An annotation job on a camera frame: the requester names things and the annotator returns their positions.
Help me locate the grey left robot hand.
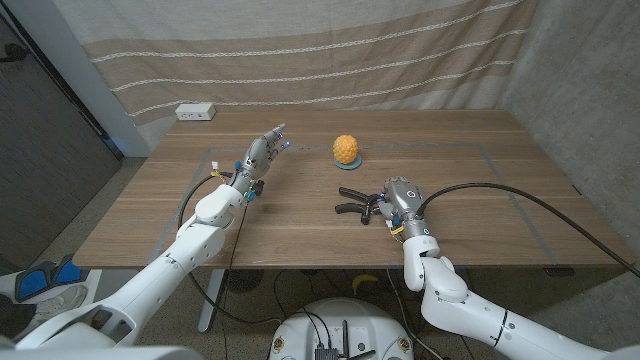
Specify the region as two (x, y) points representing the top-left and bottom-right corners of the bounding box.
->
(232, 122), (291, 196)

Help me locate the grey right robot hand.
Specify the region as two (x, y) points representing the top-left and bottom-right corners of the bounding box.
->
(377, 175), (432, 240)

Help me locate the black hand grip exerciser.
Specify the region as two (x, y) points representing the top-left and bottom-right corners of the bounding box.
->
(334, 186), (389, 226)

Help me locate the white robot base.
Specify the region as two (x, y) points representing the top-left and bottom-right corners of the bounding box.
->
(268, 298), (415, 360)

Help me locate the teal round coaster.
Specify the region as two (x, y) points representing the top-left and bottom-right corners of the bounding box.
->
(333, 153), (363, 171)

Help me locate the white power strip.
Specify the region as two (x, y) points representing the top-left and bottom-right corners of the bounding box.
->
(174, 102), (217, 122)

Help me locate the orange textured ball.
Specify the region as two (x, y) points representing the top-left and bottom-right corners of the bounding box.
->
(332, 134), (360, 166)

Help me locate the yellow banana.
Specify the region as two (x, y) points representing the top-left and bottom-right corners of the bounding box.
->
(351, 273), (380, 295)

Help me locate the beige striped curtain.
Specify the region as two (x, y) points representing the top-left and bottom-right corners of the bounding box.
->
(52, 0), (539, 126)

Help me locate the black floor fan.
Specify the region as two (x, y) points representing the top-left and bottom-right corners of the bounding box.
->
(224, 269), (265, 294)

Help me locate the white table leg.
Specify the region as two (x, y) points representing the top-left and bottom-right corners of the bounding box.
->
(198, 269), (226, 334)

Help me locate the dark grey door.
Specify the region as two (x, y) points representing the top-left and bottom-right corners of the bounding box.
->
(0, 14), (124, 274)

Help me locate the white sneaker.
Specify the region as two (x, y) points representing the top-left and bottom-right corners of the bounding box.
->
(29, 284), (89, 321)

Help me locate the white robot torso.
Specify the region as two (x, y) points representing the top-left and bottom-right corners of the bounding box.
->
(0, 345), (204, 360)

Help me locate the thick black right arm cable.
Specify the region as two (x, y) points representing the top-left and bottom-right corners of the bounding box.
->
(417, 182), (640, 279)

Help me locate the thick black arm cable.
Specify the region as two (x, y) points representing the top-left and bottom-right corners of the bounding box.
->
(177, 171), (284, 326)
(417, 182), (640, 279)

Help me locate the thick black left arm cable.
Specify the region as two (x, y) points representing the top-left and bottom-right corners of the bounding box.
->
(177, 171), (284, 326)

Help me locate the white door frame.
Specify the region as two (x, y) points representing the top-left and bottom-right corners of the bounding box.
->
(4, 0), (151, 159)

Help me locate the black door handle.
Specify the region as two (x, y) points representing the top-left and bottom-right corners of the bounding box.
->
(0, 43), (30, 64)

